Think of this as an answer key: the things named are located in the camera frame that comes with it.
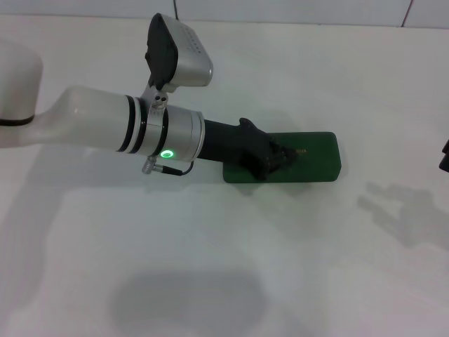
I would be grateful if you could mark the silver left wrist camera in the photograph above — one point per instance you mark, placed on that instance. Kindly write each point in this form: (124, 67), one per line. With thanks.
(189, 59)

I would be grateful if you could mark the green glasses case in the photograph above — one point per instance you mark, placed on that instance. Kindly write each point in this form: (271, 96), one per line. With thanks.
(315, 165)

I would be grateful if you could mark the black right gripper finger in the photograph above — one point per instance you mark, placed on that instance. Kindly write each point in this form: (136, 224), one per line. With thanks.
(445, 166)
(446, 149)

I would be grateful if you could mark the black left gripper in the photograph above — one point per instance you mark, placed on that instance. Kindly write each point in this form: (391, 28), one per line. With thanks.
(231, 144)

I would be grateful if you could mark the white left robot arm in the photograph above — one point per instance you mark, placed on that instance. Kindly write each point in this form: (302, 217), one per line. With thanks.
(98, 119)

